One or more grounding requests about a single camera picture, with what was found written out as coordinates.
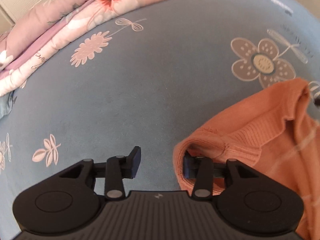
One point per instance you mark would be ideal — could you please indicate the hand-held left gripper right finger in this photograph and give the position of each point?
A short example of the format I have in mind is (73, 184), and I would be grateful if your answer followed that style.
(186, 166)

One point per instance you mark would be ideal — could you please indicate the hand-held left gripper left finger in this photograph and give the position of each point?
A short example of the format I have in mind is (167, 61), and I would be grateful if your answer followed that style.
(136, 158)

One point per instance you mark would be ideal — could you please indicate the orange knit sweater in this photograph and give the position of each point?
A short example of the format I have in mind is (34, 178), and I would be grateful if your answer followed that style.
(275, 135)

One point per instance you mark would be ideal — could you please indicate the blue pillow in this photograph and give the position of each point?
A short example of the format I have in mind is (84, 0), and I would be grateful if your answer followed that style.
(6, 105)

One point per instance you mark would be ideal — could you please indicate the pink and lilac floral quilt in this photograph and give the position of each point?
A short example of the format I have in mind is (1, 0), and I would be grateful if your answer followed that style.
(62, 17)

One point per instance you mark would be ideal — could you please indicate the white louvred wardrobe door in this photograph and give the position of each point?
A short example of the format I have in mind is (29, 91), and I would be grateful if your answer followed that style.
(22, 2)

